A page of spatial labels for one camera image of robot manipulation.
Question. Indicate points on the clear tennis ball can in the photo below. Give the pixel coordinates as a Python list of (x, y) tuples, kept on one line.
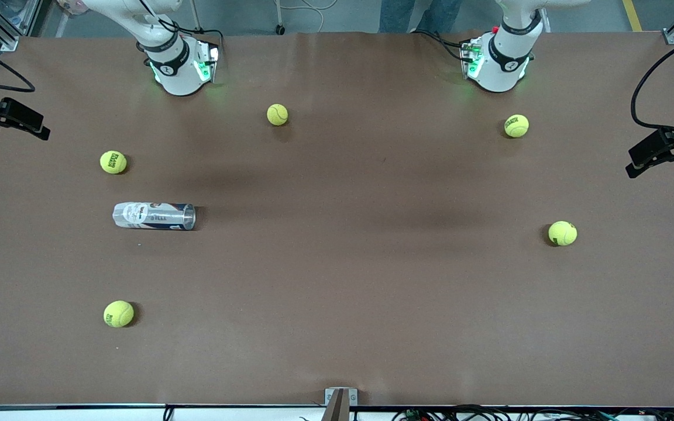
[(150, 216)]

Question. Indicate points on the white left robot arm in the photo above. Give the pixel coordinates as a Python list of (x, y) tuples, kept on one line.
[(504, 58)]

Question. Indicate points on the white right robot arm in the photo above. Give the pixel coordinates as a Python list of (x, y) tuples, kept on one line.
[(176, 64)]

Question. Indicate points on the yellow tennis ball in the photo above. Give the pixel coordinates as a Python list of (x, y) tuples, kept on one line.
[(277, 114), (516, 126), (563, 233), (113, 162), (119, 314)]

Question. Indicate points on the metal stand with caster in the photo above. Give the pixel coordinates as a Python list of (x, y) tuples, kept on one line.
[(280, 26)]

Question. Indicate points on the person's blue jeans legs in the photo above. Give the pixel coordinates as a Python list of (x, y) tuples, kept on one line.
[(419, 14)]

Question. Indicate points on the grey metal camera bracket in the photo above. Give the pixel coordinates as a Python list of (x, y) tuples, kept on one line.
[(341, 403)]

